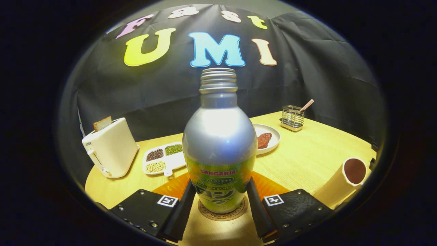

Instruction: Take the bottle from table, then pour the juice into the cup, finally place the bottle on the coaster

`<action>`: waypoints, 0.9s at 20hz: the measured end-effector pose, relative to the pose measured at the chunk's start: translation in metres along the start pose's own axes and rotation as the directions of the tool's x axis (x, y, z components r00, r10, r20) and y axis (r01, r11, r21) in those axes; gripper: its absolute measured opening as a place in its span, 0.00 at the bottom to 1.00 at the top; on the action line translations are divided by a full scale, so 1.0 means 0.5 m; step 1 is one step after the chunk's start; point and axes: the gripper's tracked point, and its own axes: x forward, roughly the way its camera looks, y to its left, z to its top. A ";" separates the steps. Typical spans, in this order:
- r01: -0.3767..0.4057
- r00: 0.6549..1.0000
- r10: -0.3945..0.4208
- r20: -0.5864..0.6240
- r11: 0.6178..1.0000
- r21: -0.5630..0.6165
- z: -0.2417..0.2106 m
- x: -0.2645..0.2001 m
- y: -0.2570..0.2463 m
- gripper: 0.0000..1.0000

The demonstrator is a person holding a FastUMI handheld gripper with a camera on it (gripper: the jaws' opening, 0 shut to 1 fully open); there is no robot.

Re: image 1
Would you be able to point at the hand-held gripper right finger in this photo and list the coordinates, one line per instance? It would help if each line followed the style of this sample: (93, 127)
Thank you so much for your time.
(256, 215)

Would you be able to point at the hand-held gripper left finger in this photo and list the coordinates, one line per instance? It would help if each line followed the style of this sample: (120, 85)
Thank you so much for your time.
(181, 218)

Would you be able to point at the round cork coaster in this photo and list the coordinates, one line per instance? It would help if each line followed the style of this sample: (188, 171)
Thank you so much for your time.
(239, 212)

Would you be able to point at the silver bottle with green label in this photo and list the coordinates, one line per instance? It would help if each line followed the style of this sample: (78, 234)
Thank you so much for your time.
(220, 136)

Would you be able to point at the white divided bean tray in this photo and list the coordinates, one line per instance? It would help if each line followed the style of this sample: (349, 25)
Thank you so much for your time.
(172, 162)

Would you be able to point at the brown sausage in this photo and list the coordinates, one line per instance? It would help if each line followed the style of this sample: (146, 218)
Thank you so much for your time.
(264, 140)

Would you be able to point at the wooden table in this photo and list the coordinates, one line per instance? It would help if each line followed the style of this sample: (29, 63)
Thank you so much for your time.
(307, 153)

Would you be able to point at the white oval plate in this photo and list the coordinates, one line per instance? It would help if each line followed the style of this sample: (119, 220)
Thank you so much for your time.
(276, 135)

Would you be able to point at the white toaster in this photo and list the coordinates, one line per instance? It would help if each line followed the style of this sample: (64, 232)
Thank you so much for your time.
(114, 150)

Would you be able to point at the pink striped straw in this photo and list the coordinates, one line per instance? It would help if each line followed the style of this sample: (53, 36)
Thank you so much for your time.
(307, 105)

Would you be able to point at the bread slice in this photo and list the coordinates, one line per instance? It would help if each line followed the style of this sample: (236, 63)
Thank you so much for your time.
(102, 123)

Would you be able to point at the black backdrop cloth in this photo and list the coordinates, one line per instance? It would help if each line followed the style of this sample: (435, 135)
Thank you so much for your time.
(136, 92)

